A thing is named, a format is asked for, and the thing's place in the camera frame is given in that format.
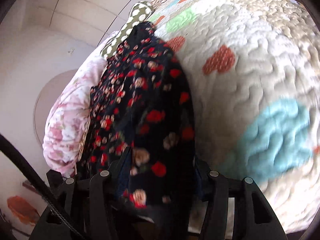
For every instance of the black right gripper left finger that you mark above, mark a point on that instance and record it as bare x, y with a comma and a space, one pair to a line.
85, 209

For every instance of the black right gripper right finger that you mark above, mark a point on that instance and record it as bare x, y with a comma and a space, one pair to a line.
254, 218

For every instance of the black floral skirt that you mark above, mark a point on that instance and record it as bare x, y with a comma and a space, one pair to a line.
142, 106

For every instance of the pink headboard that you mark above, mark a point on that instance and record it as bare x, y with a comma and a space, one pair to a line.
46, 99

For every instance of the pink floral comforter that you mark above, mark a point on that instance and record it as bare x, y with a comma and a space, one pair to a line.
68, 117

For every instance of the white quilted patchwork bedspread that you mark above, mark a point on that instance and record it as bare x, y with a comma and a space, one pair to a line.
253, 71

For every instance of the white wardrobe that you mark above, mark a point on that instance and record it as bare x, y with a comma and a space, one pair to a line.
86, 20

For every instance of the green white patterned pillow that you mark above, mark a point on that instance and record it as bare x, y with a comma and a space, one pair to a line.
140, 12

